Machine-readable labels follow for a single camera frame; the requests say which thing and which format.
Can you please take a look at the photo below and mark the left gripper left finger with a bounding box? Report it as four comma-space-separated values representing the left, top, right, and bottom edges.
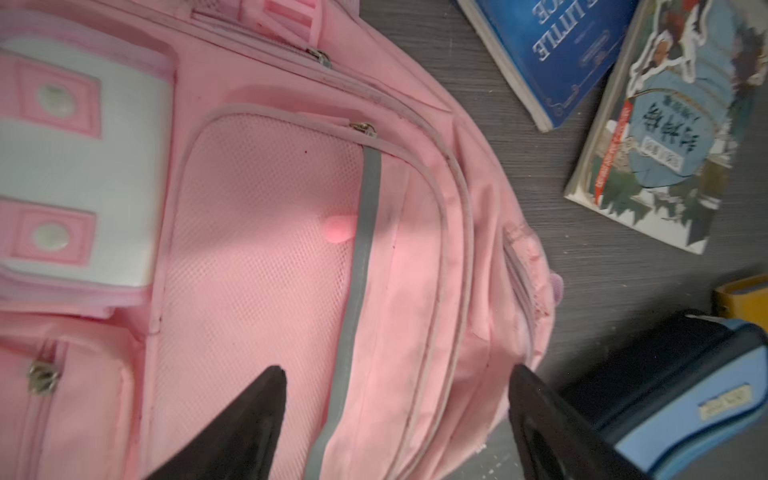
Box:
150, 365, 287, 479

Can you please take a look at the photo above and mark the yellow sticky note pad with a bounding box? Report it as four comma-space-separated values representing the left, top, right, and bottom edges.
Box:
714, 273, 768, 330

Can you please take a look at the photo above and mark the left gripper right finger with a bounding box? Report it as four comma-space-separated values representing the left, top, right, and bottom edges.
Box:
508, 364, 649, 480

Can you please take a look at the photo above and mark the illustrated comic book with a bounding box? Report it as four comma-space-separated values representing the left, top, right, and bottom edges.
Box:
564, 0, 767, 255

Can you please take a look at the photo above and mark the blue pencil case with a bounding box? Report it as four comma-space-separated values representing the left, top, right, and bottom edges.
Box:
560, 310, 767, 479

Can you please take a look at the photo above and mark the blue Little Prince book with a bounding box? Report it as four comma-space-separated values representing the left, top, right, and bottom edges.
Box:
457, 0, 638, 133

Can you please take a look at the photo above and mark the pink student backpack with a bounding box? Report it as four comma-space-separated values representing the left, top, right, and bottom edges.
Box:
1, 1, 558, 479

